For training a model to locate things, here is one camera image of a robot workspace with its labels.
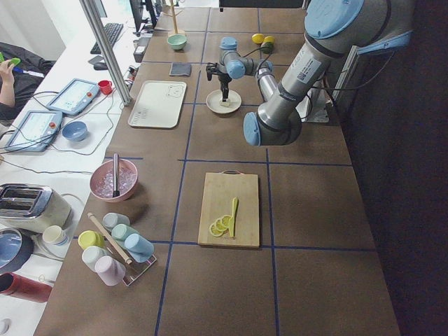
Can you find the wooden mug tree stand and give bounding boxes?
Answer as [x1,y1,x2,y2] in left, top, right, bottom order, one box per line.
[168,0,186,36]

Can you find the yellow lemon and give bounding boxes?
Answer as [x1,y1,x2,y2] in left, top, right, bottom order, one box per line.
[251,33,265,45]
[262,35,274,44]

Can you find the bamboo cutting board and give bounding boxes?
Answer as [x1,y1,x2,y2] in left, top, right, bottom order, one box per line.
[197,171,260,248]

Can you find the lemon slice outer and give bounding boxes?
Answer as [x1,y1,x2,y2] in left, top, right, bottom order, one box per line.
[209,223,226,237]

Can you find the black monitor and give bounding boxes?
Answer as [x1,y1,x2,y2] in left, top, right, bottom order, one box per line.
[129,0,157,36]

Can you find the white cup on rack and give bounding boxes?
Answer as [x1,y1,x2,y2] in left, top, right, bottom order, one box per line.
[82,246,111,272]

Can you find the black keyboard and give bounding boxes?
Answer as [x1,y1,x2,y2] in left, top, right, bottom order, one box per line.
[90,22,123,55]

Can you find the blue teach pendant far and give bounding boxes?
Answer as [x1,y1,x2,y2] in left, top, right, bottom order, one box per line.
[45,78,99,116]

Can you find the yellow cup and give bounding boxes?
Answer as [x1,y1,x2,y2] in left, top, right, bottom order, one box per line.
[78,230,105,250]

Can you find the red thermos bottle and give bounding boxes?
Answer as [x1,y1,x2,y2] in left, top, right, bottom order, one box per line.
[1,273,53,303]

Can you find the red mug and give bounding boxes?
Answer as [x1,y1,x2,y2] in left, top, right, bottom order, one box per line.
[98,80,113,95]

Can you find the yellow lemon upper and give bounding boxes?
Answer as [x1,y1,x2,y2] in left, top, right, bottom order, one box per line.
[251,33,265,45]

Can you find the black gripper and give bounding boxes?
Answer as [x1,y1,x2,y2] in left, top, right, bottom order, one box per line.
[218,73,231,102]

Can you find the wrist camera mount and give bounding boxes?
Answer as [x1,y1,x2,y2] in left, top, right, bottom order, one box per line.
[206,62,221,81]

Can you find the beige round plate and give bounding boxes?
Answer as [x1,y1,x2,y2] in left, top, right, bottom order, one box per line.
[206,90,242,115]

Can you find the folded grey cloth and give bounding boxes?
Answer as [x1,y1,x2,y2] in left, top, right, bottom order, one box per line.
[169,62,192,77]

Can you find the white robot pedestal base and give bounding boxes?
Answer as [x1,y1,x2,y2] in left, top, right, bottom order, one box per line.
[296,80,330,123]

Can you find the steel black-tipped tongs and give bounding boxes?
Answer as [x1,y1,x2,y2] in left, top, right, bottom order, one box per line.
[112,153,120,198]

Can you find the lemon slice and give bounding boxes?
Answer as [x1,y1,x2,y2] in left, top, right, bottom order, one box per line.
[221,215,232,228]
[209,223,226,237]

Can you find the black computer mouse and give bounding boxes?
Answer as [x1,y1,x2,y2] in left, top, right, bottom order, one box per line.
[93,62,108,71]

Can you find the person forearm at desk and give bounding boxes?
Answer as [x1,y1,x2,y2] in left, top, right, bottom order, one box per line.
[0,60,15,107]

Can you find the green avocado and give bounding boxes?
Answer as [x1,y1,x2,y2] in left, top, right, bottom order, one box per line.
[260,42,274,55]

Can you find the yellow lemon lower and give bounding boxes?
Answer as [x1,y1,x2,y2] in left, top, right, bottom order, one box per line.
[262,35,274,44]

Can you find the black box with label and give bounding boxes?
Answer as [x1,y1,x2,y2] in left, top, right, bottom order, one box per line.
[133,37,151,63]

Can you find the white paper cup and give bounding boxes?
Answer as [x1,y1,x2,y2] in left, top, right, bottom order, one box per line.
[42,225,69,246]

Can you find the white bear serving tray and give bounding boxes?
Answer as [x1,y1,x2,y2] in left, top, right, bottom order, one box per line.
[127,80,187,129]

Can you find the grey-blue cup on rack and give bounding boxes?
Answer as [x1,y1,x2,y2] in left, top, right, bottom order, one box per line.
[102,212,130,231]

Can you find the pink bowl with ice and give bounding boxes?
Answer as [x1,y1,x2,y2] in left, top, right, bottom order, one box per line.
[90,159,139,202]

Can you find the blue bowl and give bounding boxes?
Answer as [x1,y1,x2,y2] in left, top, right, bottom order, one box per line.
[62,121,88,142]

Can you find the light blue cup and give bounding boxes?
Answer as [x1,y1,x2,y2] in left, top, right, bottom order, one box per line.
[125,233,155,263]

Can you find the mint green bowl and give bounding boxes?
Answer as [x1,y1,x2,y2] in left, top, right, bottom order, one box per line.
[167,34,187,50]

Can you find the aluminium frame post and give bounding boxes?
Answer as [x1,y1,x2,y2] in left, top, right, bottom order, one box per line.
[80,0,132,106]

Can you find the yellow-green plastic knife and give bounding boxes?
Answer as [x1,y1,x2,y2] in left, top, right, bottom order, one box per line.
[229,197,239,238]

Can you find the wire cup rack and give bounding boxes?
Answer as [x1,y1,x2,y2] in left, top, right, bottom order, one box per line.
[108,245,157,286]

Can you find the cream toaster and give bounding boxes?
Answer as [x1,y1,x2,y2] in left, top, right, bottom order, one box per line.
[1,183,71,233]

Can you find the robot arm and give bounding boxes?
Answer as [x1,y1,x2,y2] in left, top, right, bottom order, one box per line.
[217,1,415,146]

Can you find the mint cup on rack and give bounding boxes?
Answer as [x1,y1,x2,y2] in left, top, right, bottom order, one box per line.
[111,224,138,242]

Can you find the pink cup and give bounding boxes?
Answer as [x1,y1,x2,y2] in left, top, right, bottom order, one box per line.
[94,255,126,286]

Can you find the blue teach pendant near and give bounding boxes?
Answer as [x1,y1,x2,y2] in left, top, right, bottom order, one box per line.
[4,111,63,152]

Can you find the blue teach pendant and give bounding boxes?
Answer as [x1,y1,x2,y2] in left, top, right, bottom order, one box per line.
[45,78,99,116]
[4,111,63,152]

